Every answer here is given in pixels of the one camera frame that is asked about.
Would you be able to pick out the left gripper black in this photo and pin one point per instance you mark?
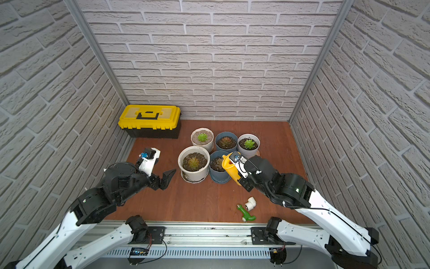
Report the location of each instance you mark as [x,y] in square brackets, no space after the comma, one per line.
[155,181]

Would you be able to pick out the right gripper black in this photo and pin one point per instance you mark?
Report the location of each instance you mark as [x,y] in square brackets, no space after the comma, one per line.
[243,182]

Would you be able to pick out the yellow watering can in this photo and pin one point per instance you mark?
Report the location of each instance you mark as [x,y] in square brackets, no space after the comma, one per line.
[230,168]

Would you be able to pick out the large white pot succulent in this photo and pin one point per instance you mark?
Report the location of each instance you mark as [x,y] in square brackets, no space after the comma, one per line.
[193,162]

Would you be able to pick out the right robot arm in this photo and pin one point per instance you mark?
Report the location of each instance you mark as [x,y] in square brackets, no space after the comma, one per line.
[349,245]

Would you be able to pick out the white pipe elbow fitting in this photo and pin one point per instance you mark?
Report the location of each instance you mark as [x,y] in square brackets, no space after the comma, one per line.
[250,204]

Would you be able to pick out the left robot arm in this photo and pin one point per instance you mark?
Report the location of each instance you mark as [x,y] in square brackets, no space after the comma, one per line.
[120,182]

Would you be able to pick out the white pot green succulent right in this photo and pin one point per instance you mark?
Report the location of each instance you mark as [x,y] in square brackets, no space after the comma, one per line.
[248,145]

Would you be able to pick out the white pot green succulent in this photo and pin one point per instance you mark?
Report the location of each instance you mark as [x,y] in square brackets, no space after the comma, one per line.
[203,137]
[248,145]

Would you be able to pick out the blue pot succulent front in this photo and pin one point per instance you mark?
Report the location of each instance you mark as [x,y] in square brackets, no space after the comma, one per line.
[217,173]

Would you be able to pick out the blue pot succulent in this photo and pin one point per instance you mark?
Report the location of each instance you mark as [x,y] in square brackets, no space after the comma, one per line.
[217,173]
[226,141]

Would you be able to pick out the blue pot succulent back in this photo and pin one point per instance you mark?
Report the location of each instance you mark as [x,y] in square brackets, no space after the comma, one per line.
[226,141]

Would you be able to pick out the white pot green succulent back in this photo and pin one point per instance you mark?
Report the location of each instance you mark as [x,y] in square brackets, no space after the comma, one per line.
[203,137]

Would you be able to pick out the green pipe fitting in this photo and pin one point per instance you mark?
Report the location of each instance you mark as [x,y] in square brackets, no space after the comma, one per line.
[246,217]

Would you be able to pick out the yellow black toolbox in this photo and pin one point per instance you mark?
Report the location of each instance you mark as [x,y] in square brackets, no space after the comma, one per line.
[151,121]

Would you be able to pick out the right controller board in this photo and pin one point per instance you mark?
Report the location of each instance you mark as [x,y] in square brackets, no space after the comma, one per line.
[277,256]

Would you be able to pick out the controller board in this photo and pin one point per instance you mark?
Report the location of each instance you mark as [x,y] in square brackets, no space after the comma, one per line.
[277,256]
[137,255]

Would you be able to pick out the left controller board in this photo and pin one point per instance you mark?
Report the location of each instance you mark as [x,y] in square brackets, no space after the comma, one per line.
[137,255]

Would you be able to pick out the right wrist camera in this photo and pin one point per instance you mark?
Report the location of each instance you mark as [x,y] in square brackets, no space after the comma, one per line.
[239,161]

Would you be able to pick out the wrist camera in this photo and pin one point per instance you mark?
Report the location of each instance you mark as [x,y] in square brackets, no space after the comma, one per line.
[147,160]
[239,161]

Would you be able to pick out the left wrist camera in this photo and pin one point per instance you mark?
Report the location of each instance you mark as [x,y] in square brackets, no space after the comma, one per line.
[147,160]

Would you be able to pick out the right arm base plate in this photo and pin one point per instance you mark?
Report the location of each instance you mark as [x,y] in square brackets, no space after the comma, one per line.
[260,236]

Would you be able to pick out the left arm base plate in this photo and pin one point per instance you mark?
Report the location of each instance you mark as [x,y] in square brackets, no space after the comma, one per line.
[151,234]

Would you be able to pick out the aluminium rail frame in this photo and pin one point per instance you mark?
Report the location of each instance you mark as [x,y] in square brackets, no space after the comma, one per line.
[224,241]

